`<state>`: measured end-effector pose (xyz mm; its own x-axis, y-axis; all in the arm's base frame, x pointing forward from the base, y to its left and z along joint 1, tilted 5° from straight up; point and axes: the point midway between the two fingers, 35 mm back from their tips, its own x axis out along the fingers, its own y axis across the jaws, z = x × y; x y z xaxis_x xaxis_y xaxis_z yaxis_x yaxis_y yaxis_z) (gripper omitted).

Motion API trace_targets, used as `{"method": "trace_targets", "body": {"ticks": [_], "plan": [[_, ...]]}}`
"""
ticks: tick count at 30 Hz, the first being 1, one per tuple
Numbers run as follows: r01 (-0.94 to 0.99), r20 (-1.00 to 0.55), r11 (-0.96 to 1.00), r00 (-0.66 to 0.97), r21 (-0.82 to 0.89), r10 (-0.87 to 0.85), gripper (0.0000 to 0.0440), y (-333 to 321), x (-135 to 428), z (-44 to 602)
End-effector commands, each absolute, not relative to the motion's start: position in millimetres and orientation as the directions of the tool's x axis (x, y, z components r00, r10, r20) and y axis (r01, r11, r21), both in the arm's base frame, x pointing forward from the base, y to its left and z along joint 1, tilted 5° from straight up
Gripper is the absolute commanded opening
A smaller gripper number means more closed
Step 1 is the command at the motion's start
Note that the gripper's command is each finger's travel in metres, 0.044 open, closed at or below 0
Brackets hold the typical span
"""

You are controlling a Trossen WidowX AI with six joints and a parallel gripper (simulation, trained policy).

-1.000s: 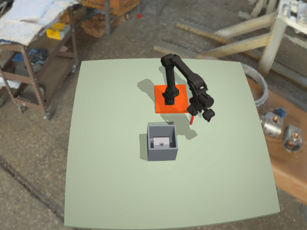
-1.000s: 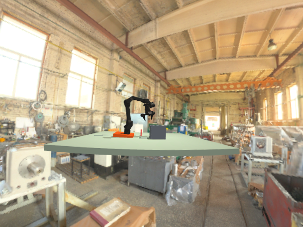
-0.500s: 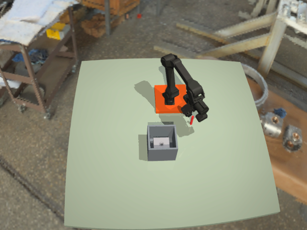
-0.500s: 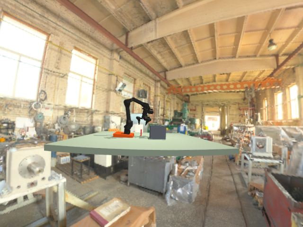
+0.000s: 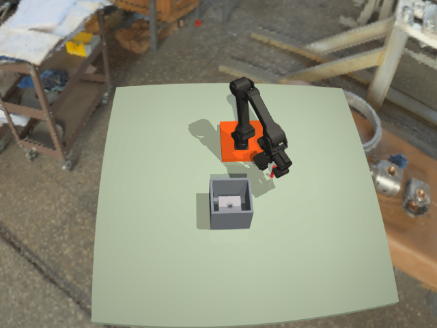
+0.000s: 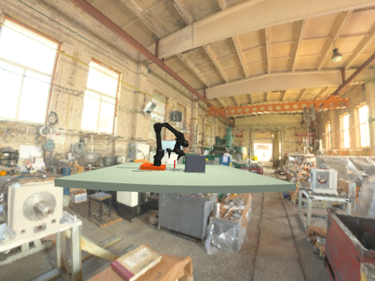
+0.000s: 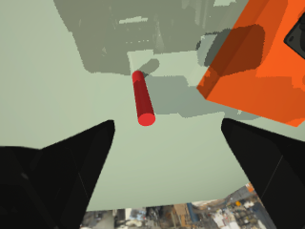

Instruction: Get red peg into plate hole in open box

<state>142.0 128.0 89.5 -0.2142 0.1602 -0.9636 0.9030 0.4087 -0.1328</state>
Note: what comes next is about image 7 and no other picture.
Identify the red peg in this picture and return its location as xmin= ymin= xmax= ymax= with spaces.
xmin=132 ymin=71 xmax=155 ymax=126

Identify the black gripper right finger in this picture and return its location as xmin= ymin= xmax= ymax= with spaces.
xmin=221 ymin=118 xmax=305 ymax=229

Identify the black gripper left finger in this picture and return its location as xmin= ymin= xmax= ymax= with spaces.
xmin=0 ymin=119 xmax=115 ymax=229

